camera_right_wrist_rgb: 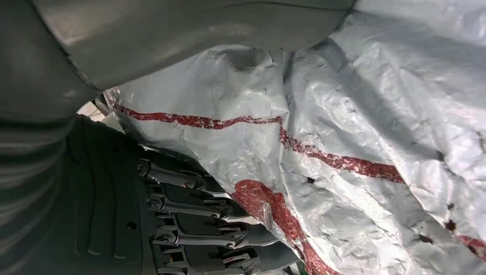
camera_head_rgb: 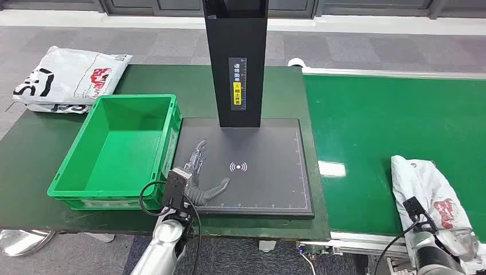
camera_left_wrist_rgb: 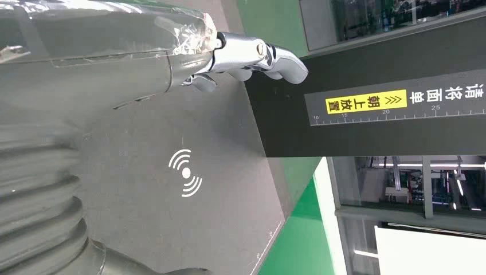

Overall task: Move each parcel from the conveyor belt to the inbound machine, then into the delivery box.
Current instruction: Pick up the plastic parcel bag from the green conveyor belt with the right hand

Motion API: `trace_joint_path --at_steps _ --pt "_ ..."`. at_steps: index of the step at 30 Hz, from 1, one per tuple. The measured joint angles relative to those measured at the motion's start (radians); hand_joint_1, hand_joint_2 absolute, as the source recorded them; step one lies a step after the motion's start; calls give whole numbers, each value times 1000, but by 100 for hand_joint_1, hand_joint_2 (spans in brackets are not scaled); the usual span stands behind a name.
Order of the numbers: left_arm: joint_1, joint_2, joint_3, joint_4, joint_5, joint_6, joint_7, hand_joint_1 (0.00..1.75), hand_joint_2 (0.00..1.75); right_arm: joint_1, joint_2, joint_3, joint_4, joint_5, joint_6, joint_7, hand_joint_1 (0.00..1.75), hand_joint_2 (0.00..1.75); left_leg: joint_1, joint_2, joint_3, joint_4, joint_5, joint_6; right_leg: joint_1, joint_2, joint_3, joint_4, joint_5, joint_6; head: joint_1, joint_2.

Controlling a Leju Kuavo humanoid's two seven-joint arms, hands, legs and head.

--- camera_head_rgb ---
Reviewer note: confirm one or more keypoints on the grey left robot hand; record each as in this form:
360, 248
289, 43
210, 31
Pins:
201, 193

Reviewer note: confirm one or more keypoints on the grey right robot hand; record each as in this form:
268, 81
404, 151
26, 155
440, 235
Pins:
459, 244

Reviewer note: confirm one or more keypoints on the grey parcel with round logo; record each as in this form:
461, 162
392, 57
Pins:
421, 178

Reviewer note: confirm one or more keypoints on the black inbound scanner machine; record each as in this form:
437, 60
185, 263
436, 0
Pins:
265, 182

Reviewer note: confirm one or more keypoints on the green conveyor belt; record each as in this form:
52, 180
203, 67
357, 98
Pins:
379, 121

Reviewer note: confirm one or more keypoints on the white conveyor roller end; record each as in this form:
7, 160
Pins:
294, 62

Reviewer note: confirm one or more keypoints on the flat white parcel underneath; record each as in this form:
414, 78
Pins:
57, 108

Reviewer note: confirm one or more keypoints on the white parcel with black print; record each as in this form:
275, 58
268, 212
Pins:
72, 72

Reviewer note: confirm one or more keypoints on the white table foot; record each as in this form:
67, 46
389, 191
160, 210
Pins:
100, 238
267, 246

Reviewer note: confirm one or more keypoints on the green plastic crate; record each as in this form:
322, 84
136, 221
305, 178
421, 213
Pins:
114, 151

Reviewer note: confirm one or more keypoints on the black yellow label sticker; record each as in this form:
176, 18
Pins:
237, 83

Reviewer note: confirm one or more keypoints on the dark green table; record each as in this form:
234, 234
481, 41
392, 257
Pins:
34, 151

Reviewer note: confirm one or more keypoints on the chrome round base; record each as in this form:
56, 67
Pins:
22, 243

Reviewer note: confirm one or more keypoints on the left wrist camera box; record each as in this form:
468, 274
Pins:
175, 188

